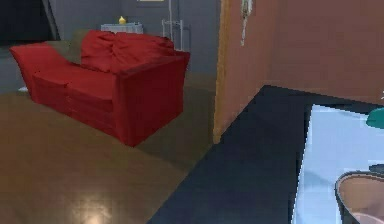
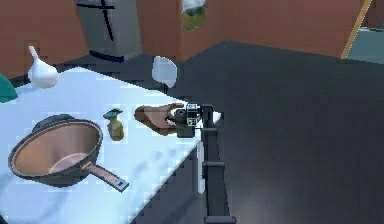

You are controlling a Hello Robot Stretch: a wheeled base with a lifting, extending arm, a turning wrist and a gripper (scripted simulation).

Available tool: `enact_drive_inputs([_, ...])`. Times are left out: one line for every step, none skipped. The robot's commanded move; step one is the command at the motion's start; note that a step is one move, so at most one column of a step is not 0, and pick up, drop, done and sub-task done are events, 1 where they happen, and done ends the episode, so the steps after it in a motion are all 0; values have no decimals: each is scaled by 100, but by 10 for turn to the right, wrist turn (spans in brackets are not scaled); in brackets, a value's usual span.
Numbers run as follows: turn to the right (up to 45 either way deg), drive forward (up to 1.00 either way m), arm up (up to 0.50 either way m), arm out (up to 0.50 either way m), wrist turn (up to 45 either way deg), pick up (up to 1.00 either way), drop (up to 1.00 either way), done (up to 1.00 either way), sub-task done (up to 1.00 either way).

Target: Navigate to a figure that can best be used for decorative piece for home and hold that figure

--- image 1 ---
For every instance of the yellow figure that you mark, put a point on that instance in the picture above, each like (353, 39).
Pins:
(122, 20)

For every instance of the white wall hanging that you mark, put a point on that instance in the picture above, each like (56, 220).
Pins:
(246, 16)

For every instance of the red sofa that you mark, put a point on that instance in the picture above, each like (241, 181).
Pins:
(100, 93)

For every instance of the pale blue side table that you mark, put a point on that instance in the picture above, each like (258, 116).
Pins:
(123, 27)

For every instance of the black table with glass top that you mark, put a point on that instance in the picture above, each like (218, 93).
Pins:
(253, 160)

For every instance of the teal dish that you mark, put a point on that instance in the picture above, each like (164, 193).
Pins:
(376, 118)

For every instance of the brown bowl with black rim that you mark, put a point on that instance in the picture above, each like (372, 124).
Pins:
(363, 196)

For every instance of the olive green cushion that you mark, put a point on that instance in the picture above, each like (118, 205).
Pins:
(68, 50)

